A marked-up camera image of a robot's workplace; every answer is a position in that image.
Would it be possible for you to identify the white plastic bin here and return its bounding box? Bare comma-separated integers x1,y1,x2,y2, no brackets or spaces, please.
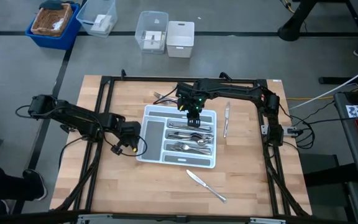
165,21,195,58

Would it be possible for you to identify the white cutlery organizer tray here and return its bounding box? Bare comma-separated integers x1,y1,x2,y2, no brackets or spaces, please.
135,104,218,169

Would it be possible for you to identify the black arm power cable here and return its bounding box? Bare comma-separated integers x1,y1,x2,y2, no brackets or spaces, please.
15,105,88,171
283,101,357,151

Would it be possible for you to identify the clear plastic bin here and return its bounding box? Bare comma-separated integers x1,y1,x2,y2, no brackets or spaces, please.
134,11,169,55
75,0,118,39

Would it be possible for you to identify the yellow and black cable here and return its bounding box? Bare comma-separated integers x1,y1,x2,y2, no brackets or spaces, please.
278,0,293,14

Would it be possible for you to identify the blue plastic bin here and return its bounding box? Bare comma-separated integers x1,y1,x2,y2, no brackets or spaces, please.
24,2,81,51

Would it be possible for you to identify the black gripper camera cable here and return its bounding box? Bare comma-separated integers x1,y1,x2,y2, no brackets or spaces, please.
103,133,149,158
152,85,180,105

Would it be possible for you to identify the black equipment stand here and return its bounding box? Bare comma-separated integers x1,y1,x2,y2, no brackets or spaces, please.
299,152,358,224

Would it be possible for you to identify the black crossbeam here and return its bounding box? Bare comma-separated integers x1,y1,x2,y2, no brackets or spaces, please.
0,210,358,224

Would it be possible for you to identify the black side table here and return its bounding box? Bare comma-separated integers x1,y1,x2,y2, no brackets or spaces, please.
333,83,358,189

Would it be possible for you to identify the black floor stand leg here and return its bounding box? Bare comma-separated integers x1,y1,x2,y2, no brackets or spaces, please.
277,0,318,42

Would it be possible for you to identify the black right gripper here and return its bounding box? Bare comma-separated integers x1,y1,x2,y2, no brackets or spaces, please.
175,81,211,128

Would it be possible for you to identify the white cardboard box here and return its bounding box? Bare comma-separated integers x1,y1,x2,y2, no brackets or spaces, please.
142,30,165,50
89,14,112,34

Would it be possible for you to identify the black pouch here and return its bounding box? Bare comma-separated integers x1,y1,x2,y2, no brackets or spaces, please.
38,0,65,11

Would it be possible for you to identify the silver table knife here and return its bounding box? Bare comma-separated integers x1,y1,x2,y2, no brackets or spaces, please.
168,121,204,130
168,121,213,131
178,123,213,133
172,123,213,131
186,169,228,203
181,124,213,133
223,101,231,139

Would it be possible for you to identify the grey metal bracket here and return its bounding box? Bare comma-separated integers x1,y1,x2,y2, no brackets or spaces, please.
76,213,114,224
249,217,287,224

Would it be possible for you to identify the wicker basket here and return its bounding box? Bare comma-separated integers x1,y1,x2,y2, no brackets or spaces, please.
30,2,73,38

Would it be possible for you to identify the black stand frame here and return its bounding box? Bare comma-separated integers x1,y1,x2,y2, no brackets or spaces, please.
318,0,358,85

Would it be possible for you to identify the silver spoon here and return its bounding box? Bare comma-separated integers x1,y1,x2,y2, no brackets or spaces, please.
178,133,215,141
168,133,213,142
174,136,211,146
174,134,214,146
168,134,209,144
166,133,204,141
172,132,214,140

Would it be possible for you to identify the person's leg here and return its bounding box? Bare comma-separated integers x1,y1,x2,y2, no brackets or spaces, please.
0,164,30,205

